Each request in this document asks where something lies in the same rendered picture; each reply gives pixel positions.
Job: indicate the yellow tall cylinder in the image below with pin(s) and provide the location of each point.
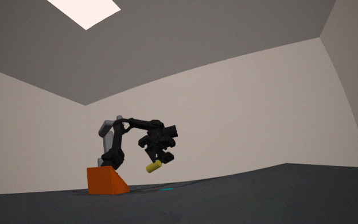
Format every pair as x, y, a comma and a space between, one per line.
153, 166

